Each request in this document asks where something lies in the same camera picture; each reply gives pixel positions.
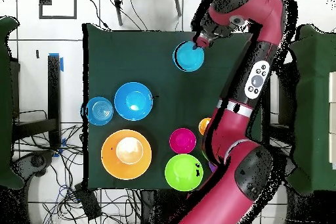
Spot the small ribbed teal bowl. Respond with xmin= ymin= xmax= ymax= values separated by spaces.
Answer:
xmin=172 ymin=41 xmax=205 ymax=72

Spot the white boxes stack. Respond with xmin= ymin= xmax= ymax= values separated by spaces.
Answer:
xmin=328 ymin=71 xmax=336 ymax=170

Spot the dark green tablecloth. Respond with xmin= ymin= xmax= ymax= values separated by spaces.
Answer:
xmin=82 ymin=23 xmax=264 ymax=190

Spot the orange cup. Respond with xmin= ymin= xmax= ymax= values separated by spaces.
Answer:
xmin=198 ymin=117 xmax=211 ymax=136

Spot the large blue bowl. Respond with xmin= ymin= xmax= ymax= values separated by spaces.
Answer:
xmin=114 ymin=81 xmax=154 ymax=122

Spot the pink red bowl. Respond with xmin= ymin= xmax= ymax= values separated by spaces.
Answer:
xmin=169 ymin=127 xmax=197 ymax=154

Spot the black equipment stand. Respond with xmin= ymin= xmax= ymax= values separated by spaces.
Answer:
xmin=278 ymin=62 xmax=299 ymax=128

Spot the shallow blue bowl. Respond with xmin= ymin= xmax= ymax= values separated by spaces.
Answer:
xmin=85 ymin=96 xmax=114 ymax=126

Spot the green bowl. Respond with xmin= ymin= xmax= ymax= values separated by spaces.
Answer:
xmin=164 ymin=153 xmax=204 ymax=192

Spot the green cloth side table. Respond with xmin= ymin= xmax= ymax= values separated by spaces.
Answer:
xmin=0 ymin=16 xmax=23 ymax=190
xmin=285 ymin=23 xmax=336 ymax=196

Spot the large yellow bowl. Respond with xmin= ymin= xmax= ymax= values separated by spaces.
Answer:
xmin=100 ymin=129 xmax=152 ymax=181

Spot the black stand bar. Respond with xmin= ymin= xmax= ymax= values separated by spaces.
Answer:
xmin=12 ymin=54 xmax=62 ymax=151

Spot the black power box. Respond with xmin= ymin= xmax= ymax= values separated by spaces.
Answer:
xmin=73 ymin=183 xmax=102 ymax=221

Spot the dark grey chair with knob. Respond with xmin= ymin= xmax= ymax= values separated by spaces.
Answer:
xmin=10 ymin=149 xmax=56 ymax=181

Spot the tangle of black cables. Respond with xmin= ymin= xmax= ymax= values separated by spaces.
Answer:
xmin=12 ymin=109 xmax=142 ymax=224

